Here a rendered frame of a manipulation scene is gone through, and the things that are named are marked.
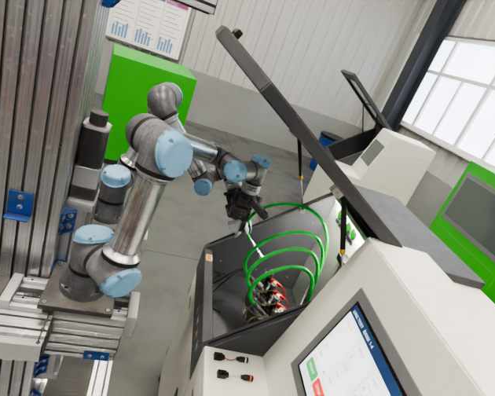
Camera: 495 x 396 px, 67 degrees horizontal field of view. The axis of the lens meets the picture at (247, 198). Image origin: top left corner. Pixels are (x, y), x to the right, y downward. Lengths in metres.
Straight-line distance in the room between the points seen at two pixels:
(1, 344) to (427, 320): 1.16
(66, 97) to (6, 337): 0.74
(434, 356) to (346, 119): 8.11
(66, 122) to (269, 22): 6.91
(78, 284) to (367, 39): 7.95
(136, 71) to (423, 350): 4.12
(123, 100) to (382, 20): 5.83
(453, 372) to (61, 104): 1.21
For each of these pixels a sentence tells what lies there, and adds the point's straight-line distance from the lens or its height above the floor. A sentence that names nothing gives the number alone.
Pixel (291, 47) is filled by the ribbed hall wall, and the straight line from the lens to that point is 8.15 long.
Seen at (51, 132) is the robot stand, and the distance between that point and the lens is 1.31.
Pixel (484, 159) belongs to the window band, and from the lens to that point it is 6.30.
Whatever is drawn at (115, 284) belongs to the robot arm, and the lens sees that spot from 1.16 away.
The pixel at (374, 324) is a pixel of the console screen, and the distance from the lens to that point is 1.07.
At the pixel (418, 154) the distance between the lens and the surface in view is 4.50.
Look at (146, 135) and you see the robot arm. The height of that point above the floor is 1.65.
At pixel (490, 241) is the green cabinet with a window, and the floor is 1.10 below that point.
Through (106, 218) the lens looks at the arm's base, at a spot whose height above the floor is 1.07.
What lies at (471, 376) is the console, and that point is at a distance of 0.89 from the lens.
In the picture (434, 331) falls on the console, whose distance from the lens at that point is 0.96.
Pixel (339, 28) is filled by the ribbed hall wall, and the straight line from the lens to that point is 8.45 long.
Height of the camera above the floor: 1.97
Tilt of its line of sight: 22 degrees down
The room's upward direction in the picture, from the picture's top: 21 degrees clockwise
